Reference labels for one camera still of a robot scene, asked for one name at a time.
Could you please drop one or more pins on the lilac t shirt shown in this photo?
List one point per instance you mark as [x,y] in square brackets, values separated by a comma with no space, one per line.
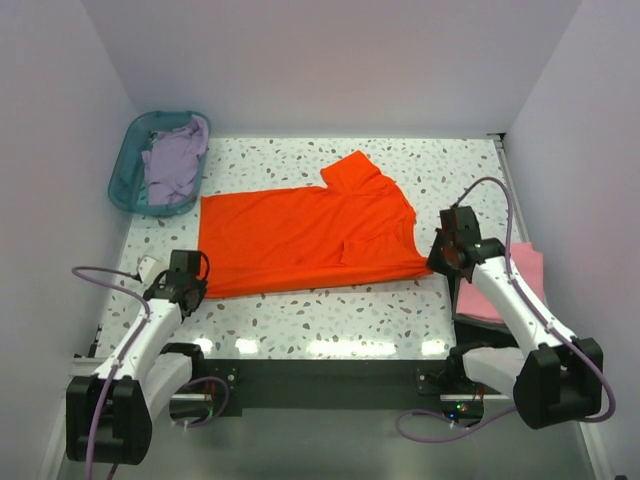
[171,165]

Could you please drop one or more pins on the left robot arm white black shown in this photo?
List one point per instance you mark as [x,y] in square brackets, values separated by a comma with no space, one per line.
[110,412]

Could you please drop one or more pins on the pink folded t shirt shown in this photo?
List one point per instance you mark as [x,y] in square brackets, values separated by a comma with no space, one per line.
[473,303]

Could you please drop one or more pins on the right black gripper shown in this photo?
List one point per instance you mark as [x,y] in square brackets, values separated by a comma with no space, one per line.
[433,260]

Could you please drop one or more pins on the black folded t shirt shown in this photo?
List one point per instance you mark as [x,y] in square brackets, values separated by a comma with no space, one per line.
[468,331]

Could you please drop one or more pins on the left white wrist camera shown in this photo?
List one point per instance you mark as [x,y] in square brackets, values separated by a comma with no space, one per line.
[148,269]

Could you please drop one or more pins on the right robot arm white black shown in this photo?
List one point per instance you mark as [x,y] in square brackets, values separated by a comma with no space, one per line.
[551,374]

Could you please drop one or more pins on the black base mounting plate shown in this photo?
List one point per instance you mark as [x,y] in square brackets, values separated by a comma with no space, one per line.
[326,385]

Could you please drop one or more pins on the teal plastic basket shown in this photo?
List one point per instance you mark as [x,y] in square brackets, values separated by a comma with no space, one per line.
[127,188]

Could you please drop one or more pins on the orange t shirt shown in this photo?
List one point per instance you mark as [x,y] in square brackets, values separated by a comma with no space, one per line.
[357,228]

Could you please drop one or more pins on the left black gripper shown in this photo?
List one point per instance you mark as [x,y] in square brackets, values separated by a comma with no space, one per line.
[200,286]

